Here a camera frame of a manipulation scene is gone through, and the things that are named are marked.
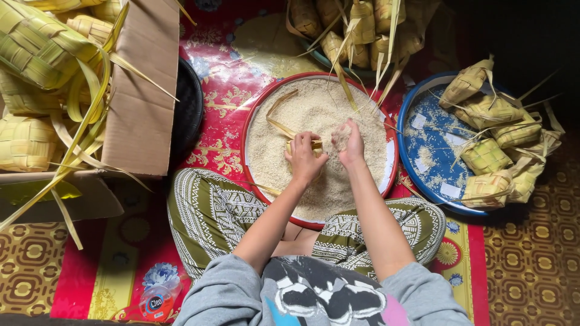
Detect person's left hand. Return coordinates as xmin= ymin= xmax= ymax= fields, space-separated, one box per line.
xmin=284 ymin=131 xmax=330 ymax=187

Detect person's right hand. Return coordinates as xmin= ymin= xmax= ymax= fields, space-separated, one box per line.
xmin=331 ymin=119 xmax=366 ymax=171

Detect half-filled woven palm leaf pouch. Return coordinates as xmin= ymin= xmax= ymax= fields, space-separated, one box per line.
xmin=265 ymin=89 xmax=325 ymax=182

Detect heap of raw white rice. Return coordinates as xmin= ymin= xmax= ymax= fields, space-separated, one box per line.
xmin=248 ymin=79 xmax=388 ymax=222

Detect round red-rimmed white tray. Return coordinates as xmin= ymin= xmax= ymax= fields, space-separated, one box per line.
xmin=240 ymin=72 xmax=400 ymax=231

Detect teal plastic basin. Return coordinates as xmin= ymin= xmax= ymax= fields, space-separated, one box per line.
xmin=297 ymin=38 xmax=386 ymax=80

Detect round blue-rimmed patterned tray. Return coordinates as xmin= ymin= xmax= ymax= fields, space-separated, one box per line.
xmin=396 ymin=71 xmax=522 ymax=217

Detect red floral plastic mat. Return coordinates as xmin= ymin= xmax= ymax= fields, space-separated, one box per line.
xmin=50 ymin=0 xmax=492 ymax=326

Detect heap of yellow woven pouches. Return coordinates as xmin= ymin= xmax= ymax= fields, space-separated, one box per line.
xmin=285 ymin=0 xmax=442 ymax=114

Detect black woven round tray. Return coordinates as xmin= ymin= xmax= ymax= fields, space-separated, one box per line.
xmin=170 ymin=56 xmax=205 ymax=164

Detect green patterned trousers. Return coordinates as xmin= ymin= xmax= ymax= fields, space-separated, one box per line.
xmin=167 ymin=168 xmax=447 ymax=281

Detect pile of filled woven pouches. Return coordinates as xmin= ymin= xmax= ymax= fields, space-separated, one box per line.
xmin=428 ymin=54 xmax=566 ymax=210

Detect grey printed sweatshirt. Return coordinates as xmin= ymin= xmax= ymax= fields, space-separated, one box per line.
xmin=172 ymin=254 xmax=474 ymax=326

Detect brown cardboard box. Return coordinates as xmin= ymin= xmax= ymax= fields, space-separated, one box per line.
xmin=0 ymin=0 xmax=181 ymax=225

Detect clear plastic cup red label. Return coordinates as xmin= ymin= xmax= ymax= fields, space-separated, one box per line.
xmin=138 ymin=278 xmax=184 ymax=323

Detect heap of empty green pouches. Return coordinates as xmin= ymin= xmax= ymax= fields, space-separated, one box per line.
xmin=0 ymin=0 xmax=179 ymax=250

